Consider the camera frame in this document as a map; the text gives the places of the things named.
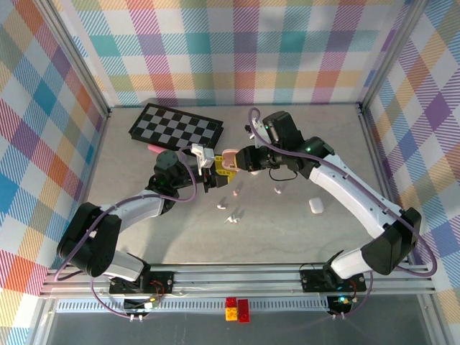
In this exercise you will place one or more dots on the aluminium frame post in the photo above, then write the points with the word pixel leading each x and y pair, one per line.
pixel 391 57
pixel 72 61

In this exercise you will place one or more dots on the small red toy brick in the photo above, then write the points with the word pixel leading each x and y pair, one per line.
pixel 231 301

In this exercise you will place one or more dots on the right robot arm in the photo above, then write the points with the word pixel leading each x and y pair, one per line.
pixel 345 194

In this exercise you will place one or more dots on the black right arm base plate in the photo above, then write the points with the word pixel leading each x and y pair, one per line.
pixel 312 280

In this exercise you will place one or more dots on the electronics board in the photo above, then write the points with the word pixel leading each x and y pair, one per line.
pixel 341 300
pixel 143 305

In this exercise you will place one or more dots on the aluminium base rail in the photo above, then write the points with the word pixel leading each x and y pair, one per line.
pixel 233 278

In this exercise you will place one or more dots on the aluminium right side rail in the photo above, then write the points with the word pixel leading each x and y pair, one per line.
pixel 386 179

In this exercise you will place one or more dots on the yellow toy brick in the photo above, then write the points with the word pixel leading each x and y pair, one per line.
pixel 231 313

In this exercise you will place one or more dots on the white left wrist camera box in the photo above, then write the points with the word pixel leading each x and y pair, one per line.
pixel 203 154

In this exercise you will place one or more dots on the aluminium left frame post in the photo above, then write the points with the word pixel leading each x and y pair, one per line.
pixel 72 61

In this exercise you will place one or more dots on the left electronics board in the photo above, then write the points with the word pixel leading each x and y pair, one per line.
pixel 143 305

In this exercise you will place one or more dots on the right electronics board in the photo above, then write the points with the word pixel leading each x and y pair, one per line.
pixel 341 300

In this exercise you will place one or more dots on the pink earbud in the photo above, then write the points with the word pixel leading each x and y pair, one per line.
pixel 235 193

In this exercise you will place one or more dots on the white rounded rectangular earbuds case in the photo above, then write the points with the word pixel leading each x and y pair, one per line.
pixel 315 205

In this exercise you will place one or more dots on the long red toy brick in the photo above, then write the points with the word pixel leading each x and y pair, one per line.
pixel 243 310

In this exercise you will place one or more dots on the aluminium left side rail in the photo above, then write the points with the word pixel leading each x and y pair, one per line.
pixel 92 158

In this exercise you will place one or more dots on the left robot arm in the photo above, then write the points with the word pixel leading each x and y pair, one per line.
pixel 136 206

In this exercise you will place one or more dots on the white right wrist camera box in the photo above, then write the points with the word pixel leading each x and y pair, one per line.
pixel 259 131

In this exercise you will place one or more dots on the white stem earbud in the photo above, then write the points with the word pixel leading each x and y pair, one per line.
pixel 236 217
pixel 228 220

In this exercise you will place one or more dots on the pink toy microphone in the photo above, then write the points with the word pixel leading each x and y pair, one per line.
pixel 154 147

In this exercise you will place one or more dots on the aluminium right frame post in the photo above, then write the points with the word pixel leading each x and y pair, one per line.
pixel 391 57

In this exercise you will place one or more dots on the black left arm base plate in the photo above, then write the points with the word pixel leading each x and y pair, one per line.
pixel 161 280

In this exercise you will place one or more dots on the pink earbuds case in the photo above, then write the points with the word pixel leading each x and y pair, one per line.
pixel 230 160

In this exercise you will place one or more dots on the black white chessboard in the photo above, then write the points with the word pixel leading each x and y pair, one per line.
pixel 172 125

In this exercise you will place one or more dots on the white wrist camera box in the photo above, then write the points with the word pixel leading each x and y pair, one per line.
pixel 259 131
pixel 203 154

